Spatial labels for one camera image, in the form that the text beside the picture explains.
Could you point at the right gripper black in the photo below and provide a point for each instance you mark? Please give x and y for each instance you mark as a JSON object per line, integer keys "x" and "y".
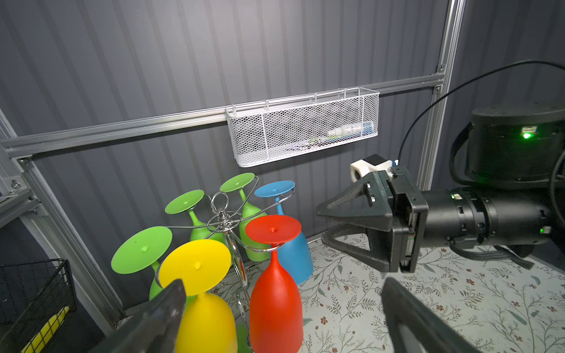
{"x": 364, "y": 208}

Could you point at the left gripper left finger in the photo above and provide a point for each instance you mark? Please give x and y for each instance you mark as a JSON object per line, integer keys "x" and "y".
{"x": 153, "y": 329}

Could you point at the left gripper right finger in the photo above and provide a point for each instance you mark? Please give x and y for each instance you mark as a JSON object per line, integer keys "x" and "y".
{"x": 413, "y": 327}

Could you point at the yellow wine glass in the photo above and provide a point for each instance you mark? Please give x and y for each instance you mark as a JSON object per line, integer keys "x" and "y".
{"x": 208, "y": 324}

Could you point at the red wine glass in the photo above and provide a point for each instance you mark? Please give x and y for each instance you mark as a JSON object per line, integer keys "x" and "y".
{"x": 276, "y": 309}

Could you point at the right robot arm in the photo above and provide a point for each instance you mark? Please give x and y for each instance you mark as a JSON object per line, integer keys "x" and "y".
{"x": 511, "y": 200}

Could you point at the green wine glass front left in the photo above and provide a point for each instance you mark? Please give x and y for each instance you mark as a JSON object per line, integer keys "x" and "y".
{"x": 143, "y": 250}

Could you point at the green wine glass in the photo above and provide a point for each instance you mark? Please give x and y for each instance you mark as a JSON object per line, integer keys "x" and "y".
{"x": 186, "y": 203}
{"x": 143, "y": 250}
{"x": 249, "y": 212}

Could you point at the blue wine glass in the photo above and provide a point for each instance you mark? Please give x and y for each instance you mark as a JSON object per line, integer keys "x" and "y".
{"x": 295, "y": 255}

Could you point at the green wine glass back right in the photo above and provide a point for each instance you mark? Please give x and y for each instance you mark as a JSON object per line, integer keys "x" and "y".
{"x": 249, "y": 212}

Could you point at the chrome wine glass rack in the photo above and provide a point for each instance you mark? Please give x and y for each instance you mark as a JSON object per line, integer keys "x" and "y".
{"x": 226, "y": 222}

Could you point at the green wine glass back left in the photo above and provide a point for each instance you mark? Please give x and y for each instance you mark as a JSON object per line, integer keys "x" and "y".
{"x": 186, "y": 203}

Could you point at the items in white basket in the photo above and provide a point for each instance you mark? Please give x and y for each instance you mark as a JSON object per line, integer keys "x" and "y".
{"x": 339, "y": 134}

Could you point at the yellow item in black basket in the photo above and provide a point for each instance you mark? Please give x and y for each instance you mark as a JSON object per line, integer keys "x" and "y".
{"x": 40, "y": 340}

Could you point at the black wire basket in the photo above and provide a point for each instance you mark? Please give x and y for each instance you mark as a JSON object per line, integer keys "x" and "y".
{"x": 31, "y": 293}

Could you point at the white wire mesh basket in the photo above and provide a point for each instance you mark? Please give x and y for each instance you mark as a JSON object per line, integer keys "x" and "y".
{"x": 261, "y": 131}

